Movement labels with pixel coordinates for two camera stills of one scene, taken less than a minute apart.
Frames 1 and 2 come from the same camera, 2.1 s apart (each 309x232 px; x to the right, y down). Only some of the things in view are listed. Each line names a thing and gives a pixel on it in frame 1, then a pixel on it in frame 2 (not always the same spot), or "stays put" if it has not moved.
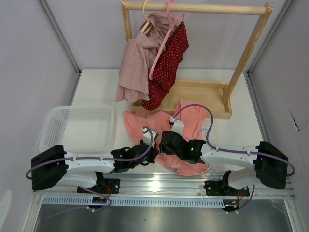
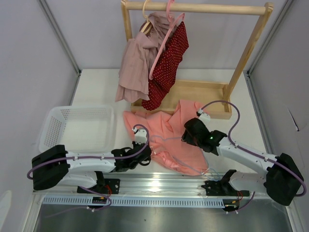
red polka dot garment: x=156 y=89 stays put
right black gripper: x=163 y=149 to x=186 y=136
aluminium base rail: x=165 y=185 stays put
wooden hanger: x=148 y=26 stays put
